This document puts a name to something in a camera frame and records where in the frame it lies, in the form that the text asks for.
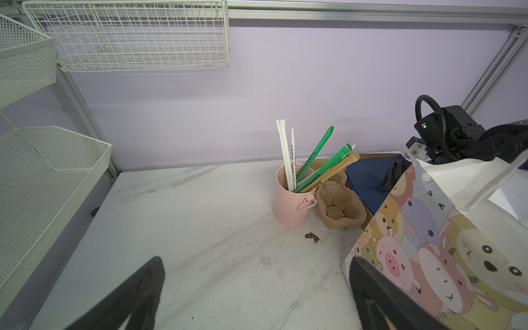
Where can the cartoon animal paper gift bag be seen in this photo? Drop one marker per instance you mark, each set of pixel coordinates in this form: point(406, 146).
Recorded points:
point(460, 251)

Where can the green wrapped straw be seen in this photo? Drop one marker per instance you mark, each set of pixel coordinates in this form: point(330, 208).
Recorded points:
point(315, 153)
point(336, 159)

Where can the white mesh two-tier shelf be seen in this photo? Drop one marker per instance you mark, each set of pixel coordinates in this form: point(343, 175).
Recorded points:
point(46, 172)

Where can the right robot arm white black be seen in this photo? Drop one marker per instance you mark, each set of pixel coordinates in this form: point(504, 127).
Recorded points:
point(504, 141)

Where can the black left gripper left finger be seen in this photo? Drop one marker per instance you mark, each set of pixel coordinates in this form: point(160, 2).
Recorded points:
point(132, 304)

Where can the white wire basket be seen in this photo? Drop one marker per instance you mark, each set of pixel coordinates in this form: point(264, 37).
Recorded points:
point(112, 36)

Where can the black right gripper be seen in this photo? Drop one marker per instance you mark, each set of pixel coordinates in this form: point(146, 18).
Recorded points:
point(460, 132)

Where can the cardboard box of blue napkins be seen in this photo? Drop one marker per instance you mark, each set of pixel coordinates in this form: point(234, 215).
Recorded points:
point(364, 177)

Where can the stacked brown pulp cup carriers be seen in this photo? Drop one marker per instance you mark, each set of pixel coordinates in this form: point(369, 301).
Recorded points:
point(339, 206)

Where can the white wrapped straw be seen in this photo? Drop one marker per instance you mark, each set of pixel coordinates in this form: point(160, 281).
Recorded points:
point(286, 153)

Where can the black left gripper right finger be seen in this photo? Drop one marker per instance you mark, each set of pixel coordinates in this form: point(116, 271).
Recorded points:
point(379, 302)

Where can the brown paper wrapped straw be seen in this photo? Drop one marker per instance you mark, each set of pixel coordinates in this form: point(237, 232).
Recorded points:
point(350, 159)

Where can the pink metal straw bucket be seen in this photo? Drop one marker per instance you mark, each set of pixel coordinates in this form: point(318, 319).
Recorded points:
point(291, 209)

